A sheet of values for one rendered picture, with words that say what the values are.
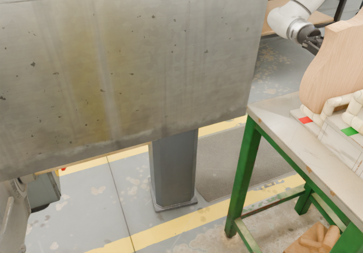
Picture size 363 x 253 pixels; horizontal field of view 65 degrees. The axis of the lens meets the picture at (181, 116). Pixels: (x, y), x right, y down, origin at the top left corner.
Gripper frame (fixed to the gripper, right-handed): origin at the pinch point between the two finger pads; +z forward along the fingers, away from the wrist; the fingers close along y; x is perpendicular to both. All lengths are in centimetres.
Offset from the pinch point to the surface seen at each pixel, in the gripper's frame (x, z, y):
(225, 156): -115, -67, -4
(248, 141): -37.1, -8.9, 25.5
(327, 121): -13.7, 12.1, 13.8
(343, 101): -10.5, 8.3, 5.1
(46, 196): -19, 6, 98
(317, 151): -21.9, 15.8, 17.6
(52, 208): -115, -65, 119
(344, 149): -17.6, 20.9, 13.8
